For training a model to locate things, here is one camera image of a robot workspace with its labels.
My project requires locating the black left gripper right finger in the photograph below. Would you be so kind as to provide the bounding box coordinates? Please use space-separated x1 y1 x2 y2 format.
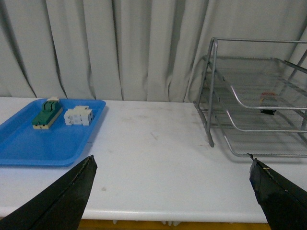
249 154 307 230

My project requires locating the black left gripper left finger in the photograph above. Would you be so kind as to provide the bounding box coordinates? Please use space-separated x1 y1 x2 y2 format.
0 155 97 230

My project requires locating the red emergency stop button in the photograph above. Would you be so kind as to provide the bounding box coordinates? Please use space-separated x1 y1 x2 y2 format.
260 92 277 115

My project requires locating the blue plastic tray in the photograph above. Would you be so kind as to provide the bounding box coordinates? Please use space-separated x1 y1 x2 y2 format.
0 99 106 167

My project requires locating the white circuit breaker block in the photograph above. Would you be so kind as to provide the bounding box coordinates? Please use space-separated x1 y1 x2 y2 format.
64 105 94 126

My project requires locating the white curtain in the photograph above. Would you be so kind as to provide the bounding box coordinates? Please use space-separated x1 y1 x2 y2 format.
0 0 307 102

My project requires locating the green knife switch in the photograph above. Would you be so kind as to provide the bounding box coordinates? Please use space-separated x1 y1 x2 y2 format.
32 97 63 129

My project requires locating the grey wire mesh rack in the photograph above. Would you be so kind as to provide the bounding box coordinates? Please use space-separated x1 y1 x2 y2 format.
194 37 307 158

